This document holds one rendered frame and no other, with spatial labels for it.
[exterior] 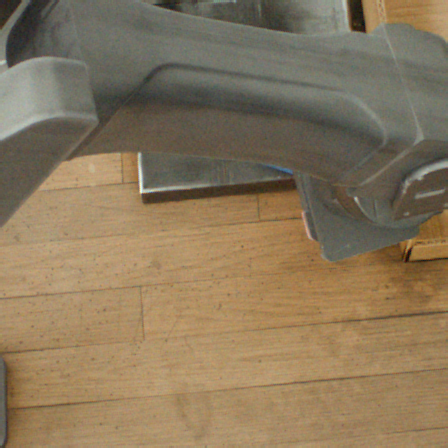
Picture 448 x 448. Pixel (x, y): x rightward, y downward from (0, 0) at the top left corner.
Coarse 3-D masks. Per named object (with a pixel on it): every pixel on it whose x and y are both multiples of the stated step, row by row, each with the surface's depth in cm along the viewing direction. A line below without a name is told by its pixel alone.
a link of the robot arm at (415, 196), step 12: (396, 24) 62; (408, 24) 62; (420, 168) 58; (432, 168) 58; (444, 168) 58; (408, 180) 59; (420, 180) 59; (432, 180) 59; (444, 180) 60; (408, 192) 60; (420, 192) 60; (432, 192) 61; (444, 192) 61; (396, 204) 61; (408, 204) 61; (420, 204) 62; (432, 204) 62; (444, 204) 63; (396, 216) 62; (408, 216) 63
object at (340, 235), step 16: (304, 176) 76; (320, 192) 74; (320, 208) 76; (336, 208) 73; (320, 224) 76; (336, 224) 76; (352, 224) 76; (368, 224) 77; (320, 240) 76; (336, 240) 76; (352, 240) 76; (368, 240) 77; (384, 240) 77; (400, 240) 77; (336, 256) 76
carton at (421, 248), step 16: (368, 0) 90; (384, 0) 94; (400, 0) 94; (416, 0) 94; (432, 0) 94; (368, 16) 91; (384, 16) 86; (400, 16) 93; (416, 16) 93; (432, 16) 93; (368, 32) 92; (432, 32) 93; (432, 224) 86; (416, 240) 86; (432, 240) 83; (416, 256) 85; (432, 256) 85
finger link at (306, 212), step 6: (294, 174) 78; (300, 174) 76; (300, 180) 76; (300, 186) 77; (300, 192) 77; (300, 198) 78; (306, 198) 76; (306, 204) 77; (306, 210) 77; (306, 216) 78; (306, 222) 78; (312, 222) 78; (306, 228) 79; (312, 228) 78; (312, 234) 78; (318, 240) 78
